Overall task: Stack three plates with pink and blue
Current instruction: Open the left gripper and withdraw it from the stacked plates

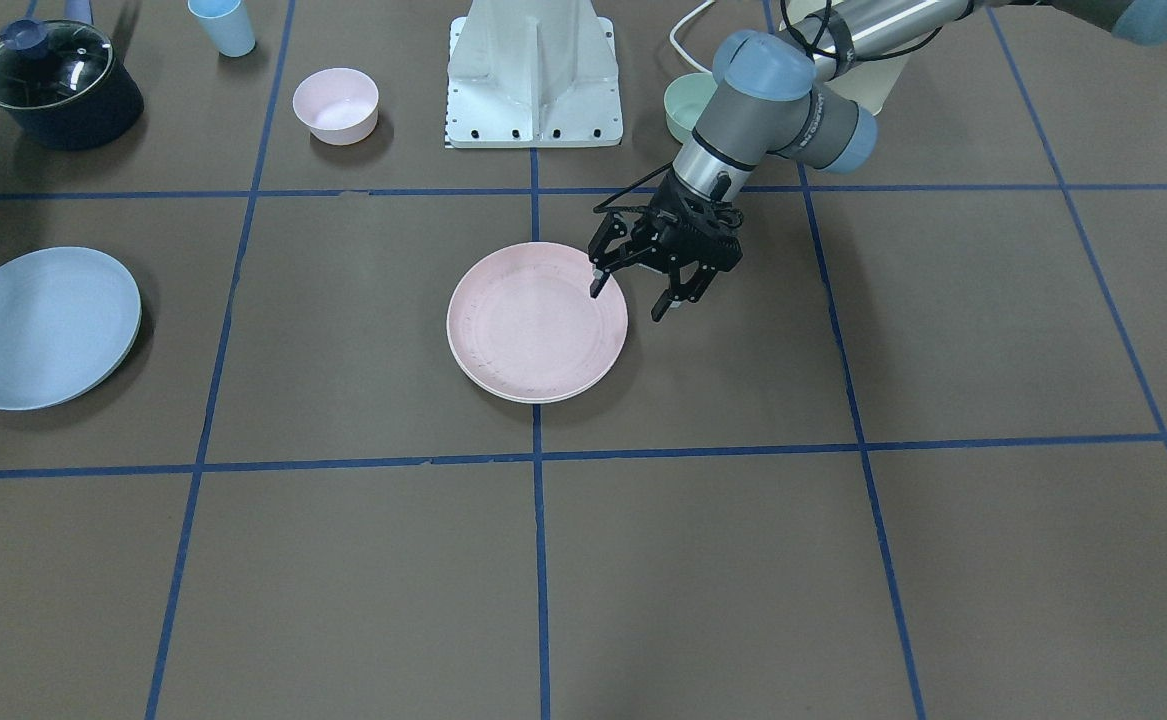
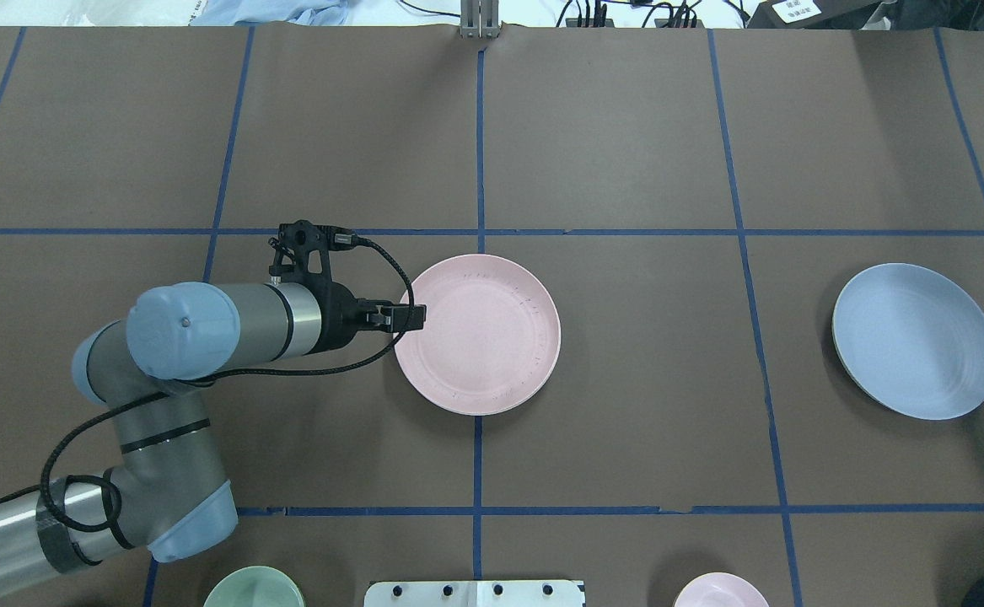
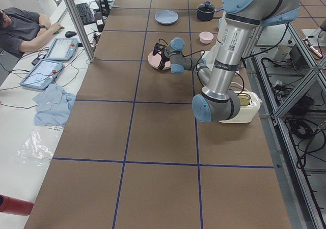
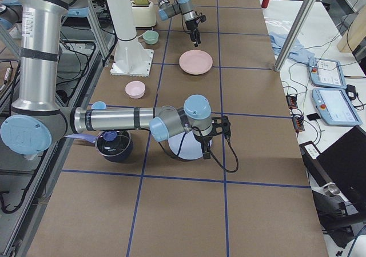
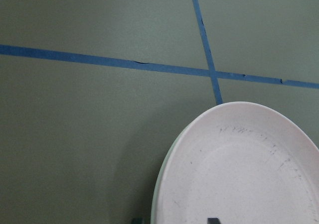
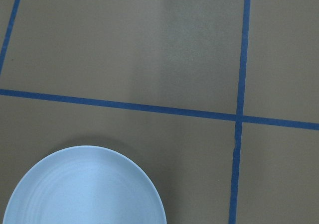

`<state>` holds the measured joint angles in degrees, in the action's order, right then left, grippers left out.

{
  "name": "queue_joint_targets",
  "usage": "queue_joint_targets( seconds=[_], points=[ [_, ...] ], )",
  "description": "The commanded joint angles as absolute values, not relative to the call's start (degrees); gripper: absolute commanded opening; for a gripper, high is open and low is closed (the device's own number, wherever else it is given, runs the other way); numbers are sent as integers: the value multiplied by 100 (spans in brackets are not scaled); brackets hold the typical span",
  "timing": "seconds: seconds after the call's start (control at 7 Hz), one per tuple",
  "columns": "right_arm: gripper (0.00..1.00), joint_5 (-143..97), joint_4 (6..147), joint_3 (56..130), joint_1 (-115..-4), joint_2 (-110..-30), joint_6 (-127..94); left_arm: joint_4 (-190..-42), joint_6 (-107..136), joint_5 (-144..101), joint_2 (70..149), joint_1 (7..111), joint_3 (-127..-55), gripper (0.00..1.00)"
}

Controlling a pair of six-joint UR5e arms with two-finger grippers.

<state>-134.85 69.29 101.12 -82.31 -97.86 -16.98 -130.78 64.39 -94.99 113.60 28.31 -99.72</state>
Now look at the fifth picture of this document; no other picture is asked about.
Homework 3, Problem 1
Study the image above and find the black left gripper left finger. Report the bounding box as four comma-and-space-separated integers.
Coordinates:
131, 218, 144, 224

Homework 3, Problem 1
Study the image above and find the pink plate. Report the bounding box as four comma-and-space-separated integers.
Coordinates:
157, 102, 319, 224

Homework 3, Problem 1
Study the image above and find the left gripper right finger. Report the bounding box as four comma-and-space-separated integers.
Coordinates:
207, 218, 221, 224

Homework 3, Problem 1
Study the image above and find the cream white plate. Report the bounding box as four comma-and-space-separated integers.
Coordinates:
150, 124, 191, 224

